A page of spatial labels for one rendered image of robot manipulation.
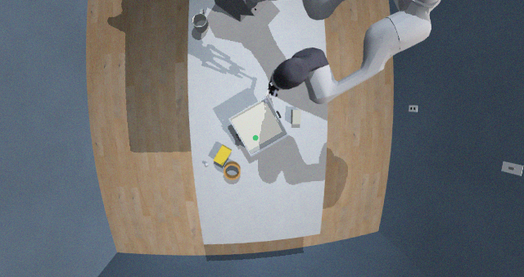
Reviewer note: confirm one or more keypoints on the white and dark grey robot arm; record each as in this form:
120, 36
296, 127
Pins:
393, 34

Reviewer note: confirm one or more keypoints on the yellow rectangular block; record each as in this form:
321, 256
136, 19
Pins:
222, 155

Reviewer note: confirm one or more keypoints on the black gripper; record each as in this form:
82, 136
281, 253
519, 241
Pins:
273, 91

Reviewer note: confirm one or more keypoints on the tan tape roll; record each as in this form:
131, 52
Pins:
232, 177

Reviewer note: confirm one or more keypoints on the white mug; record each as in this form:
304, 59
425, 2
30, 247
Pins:
199, 20

